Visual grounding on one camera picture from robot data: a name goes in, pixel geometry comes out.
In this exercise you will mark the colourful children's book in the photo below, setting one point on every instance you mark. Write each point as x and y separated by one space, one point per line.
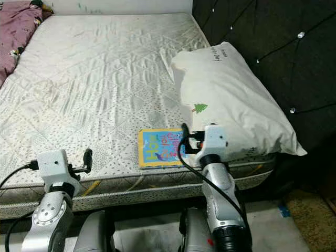
160 148

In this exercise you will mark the white pillow with tree print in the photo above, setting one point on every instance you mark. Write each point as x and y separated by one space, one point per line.
231 100

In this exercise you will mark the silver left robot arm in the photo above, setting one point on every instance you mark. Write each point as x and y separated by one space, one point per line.
52 220

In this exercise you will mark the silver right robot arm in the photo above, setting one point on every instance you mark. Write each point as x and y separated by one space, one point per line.
223 205

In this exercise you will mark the silver left robot leg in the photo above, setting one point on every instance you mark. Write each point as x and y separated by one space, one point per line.
94 233

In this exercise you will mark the silver robot leg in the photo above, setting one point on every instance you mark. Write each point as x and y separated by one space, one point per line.
94 233
194 233

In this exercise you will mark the white quilted mattress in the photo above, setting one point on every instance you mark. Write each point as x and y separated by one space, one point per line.
94 79

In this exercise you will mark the silver right robot leg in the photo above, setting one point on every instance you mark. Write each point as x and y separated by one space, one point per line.
194 233

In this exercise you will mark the blue tape piece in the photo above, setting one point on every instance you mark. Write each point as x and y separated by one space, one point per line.
284 211

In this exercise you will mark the dark tufted headboard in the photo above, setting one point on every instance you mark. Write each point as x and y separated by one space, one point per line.
268 26

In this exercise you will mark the brown floor mat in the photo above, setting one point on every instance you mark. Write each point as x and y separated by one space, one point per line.
312 226

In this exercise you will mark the pink cartoon print blanket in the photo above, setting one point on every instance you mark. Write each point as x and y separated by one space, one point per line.
16 31

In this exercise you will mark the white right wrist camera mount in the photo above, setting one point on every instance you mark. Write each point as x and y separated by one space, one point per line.
214 140

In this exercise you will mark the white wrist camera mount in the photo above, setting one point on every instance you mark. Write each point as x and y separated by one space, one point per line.
214 140
53 168

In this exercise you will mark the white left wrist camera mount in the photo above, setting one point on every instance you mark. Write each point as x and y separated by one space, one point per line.
53 168

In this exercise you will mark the dark bed frame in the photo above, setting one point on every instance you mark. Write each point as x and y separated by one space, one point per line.
136 202

